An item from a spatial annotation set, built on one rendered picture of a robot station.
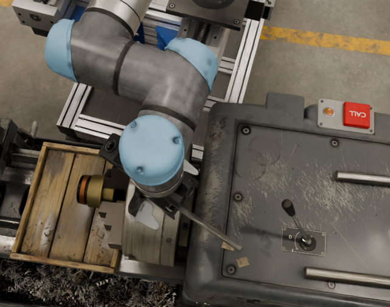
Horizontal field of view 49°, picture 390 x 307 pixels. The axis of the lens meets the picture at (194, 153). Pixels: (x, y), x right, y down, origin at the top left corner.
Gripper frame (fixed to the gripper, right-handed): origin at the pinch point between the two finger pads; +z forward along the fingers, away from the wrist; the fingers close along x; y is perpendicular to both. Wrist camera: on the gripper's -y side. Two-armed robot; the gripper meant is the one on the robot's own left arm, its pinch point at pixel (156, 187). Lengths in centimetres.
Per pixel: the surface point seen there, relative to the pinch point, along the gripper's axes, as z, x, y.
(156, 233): 15.3, -6.6, 3.7
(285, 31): 153, 138, -20
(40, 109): 144, 11, -102
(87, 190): 24.7, -8.2, -17.7
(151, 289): 77, -22, 8
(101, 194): 24.5, -6.8, -14.1
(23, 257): 43, -34, -25
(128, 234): 16.2, -10.5, -1.3
